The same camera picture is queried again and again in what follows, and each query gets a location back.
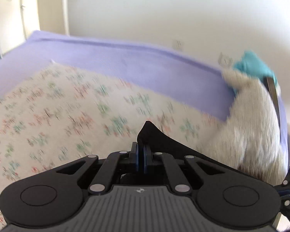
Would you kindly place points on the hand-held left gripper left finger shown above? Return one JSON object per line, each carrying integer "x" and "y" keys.
{"x": 136, "y": 157}

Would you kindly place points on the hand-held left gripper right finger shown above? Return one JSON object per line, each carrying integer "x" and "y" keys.
{"x": 147, "y": 158}

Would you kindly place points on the black pants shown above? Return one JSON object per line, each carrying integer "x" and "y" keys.
{"x": 157, "y": 137}

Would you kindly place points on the white furry cloth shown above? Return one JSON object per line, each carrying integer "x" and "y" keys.
{"x": 251, "y": 125}

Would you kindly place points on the floral bed sheet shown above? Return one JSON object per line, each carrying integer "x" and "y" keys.
{"x": 62, "y": 113}

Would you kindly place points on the purple bed sheet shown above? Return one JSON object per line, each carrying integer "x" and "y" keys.
{"x": 135, "y": 62}

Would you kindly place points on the teal cloth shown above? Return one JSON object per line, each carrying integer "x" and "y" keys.
{"x": 253, "y": 64}

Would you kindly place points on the cream hallway door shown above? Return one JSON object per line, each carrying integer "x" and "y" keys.
{"x": 12, "y": 17}

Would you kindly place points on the white wall socket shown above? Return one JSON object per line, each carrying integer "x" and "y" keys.
{"x": 225, "y": 59}
{"x": 178, "y": 45}

